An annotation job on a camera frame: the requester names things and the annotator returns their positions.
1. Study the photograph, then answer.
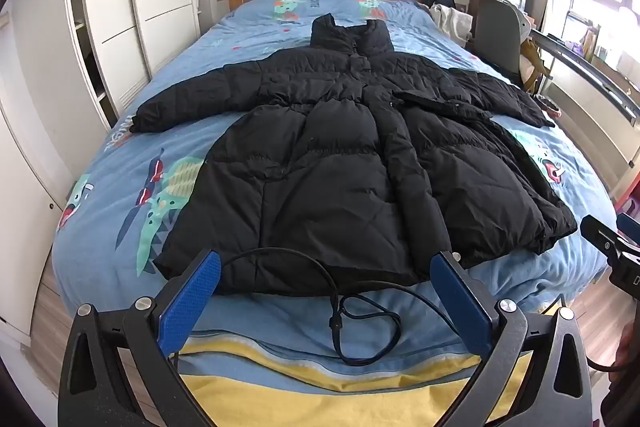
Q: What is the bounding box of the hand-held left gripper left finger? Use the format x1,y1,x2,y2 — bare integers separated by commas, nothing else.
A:
57,249,222,427

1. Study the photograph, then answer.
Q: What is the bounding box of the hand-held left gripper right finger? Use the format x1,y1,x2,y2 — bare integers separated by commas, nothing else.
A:
430,251,593,427

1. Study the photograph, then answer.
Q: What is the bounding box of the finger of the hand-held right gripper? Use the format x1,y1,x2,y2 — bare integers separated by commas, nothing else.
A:
580,214,640,258

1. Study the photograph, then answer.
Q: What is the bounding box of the black puffer jacket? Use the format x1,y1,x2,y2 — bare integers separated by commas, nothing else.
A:
131,13,578,297

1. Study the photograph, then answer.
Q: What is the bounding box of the yellow bed sheet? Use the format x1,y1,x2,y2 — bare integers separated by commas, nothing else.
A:
172,337,533,427

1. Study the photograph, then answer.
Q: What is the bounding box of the grey chair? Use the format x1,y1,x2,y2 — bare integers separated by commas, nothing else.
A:
472,0,523,85

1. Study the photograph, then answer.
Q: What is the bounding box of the bed with blue cartoon sheet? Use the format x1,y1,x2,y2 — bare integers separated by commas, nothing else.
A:
55,0,618,380

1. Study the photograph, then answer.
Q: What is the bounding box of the white cloth bag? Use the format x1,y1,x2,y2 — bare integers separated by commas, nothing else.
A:
431,4,473,52

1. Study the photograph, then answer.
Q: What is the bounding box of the black cable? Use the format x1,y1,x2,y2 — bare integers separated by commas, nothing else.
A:
217,248,471,367

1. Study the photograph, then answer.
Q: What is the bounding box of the grey metal rail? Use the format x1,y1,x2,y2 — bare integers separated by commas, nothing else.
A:
530,29,640,128

